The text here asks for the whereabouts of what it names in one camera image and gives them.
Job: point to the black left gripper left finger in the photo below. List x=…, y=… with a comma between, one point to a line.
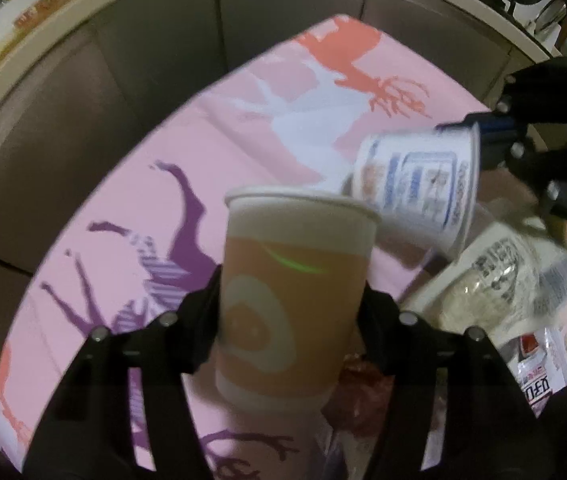
x=86, y=431

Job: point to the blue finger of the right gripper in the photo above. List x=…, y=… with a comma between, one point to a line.
x=497, y=134

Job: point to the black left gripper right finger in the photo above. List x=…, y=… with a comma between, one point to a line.
x=455, y=410

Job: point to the white blue printed cup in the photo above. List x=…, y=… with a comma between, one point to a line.
x=423, y=185

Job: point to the pink foil wrapper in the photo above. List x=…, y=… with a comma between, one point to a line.
x=358, y=403

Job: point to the orange paper cup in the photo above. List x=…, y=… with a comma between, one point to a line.
x=294, y=271

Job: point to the red white snack packet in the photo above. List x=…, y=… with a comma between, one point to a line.
x=539, y=363

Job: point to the clear printed snack bag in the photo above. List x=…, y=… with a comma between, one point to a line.
x=510, y=281

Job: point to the pink patterned tablecloth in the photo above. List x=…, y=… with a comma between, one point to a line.
x=154, y=229

